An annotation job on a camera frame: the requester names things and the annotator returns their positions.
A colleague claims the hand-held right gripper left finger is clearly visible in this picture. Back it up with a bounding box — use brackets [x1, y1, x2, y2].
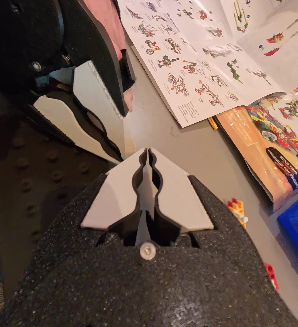
[81, 148, 148, 230]

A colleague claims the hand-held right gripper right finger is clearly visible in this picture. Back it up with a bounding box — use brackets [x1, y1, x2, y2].
[148, 148, 214, 234]

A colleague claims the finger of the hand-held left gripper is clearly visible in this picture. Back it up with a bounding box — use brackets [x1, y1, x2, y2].
[72, 61, 137, 162]
[33, 89, 124, 164]

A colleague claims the red yellow K'nex assembly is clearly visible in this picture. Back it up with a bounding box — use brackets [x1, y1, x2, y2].
[228, 200, 247, 228]

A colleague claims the person's left hand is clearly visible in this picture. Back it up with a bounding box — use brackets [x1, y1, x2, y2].
[83, 0, 135, 113]

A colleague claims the orange and red toy bag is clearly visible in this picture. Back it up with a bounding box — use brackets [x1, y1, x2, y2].
[215, 82, 298, 212]

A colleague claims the white printed instruction sheet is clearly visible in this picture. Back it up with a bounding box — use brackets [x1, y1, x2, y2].
[120, 0, 298, 128]

